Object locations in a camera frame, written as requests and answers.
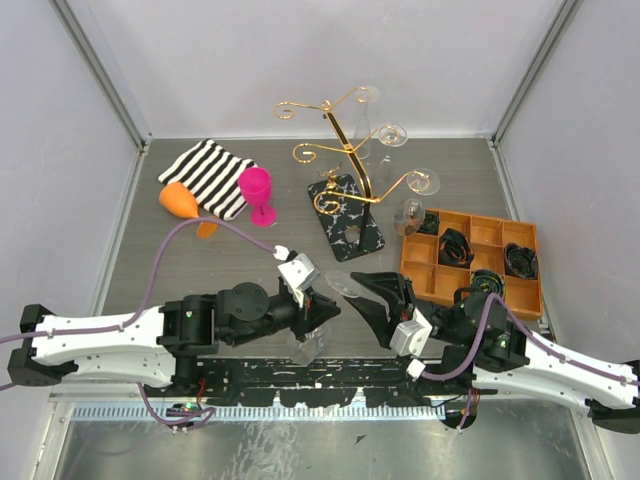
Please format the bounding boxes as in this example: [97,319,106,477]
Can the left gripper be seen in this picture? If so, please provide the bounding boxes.
[229,288,341,350]

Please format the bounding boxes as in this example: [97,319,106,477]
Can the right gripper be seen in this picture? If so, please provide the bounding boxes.
[341,269,468,347]

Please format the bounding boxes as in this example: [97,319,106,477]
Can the clear stemless glass tumbler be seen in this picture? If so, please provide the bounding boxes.
[286,270,363,366]

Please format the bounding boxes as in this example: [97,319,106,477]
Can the clear round wine glass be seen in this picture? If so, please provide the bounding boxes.
[394,168,441,237]

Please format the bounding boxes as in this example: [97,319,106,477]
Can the gold wine glass rack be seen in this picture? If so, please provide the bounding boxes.
[274,86,385,263]

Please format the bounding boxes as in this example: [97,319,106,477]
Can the pink plastic wine glass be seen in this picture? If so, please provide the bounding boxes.
[238,167,277,228]

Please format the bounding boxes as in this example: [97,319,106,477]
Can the clear champagne flute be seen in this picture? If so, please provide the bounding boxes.
[373,124,408,190]
[352,85,379,160]

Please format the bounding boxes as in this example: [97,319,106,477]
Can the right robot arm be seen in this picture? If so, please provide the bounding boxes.
[349,272,639,434]

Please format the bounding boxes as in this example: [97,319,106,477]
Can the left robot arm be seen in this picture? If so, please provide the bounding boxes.
[7,282,341,396]

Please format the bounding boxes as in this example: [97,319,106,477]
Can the orange plastic wine glass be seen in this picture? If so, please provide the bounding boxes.
[158,182,218,239]

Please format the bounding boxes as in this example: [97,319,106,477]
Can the orange compartment tray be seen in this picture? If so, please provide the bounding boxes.
[400,209,544,321]

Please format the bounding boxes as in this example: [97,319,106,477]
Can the black coil centre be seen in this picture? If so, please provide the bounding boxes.
[438,228,475,268]

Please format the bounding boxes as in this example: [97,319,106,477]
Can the black coil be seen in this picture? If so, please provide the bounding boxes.
[438,228,475,268]
[504,243,539,280]
[418,211,440,236]
[470,269,506,298]

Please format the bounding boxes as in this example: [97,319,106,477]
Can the black coil top left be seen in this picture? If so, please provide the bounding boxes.
[418,211,440,236]

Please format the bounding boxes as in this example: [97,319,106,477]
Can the black coil bottom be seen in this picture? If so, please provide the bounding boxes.
[470,269,506,298]

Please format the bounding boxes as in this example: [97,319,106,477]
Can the black coil right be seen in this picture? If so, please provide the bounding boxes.
[504,243,539,280]

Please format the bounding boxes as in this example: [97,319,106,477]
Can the striped black white cloth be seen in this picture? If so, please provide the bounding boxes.
[157,139,257,221]

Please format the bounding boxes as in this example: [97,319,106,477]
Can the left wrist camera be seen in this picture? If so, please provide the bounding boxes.
[278,250,320,308]

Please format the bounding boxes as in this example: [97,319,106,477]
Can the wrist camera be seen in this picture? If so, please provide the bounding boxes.
[278,250,320,308]
[390,320,432,357]

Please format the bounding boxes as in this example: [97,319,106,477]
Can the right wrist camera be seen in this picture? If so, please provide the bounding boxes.
[390,320,432,357]

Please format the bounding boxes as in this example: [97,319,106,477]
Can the black mounting base plate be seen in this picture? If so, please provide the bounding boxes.
[196,358,469,408]

